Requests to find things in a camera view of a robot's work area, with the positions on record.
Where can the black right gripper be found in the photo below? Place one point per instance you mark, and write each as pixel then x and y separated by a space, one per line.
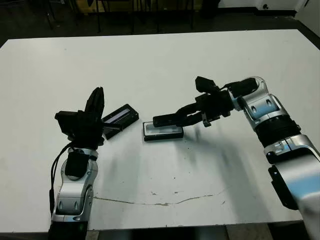
pixel 215 106

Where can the black slim camera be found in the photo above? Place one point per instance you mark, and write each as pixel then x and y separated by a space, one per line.
pixel 165 120

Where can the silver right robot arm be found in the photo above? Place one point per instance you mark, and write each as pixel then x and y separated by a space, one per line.
pixel 282 140

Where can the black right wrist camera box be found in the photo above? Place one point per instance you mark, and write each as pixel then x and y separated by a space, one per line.
pixel 205 84

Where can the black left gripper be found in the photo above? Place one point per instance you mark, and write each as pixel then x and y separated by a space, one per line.
pixel 87 132

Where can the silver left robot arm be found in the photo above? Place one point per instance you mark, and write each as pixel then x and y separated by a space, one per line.
pixel 72 185

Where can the black box base white insert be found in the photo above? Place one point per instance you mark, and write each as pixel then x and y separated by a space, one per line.
pixel 162 136

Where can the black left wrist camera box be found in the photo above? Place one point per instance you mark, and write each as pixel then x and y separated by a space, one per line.
pixel 67 122

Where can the black box lid with window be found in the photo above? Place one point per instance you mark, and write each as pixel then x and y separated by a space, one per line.
pixel 121 116

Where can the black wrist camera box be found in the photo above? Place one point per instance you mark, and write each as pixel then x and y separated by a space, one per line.
pixel 205 84
pixel 67 122

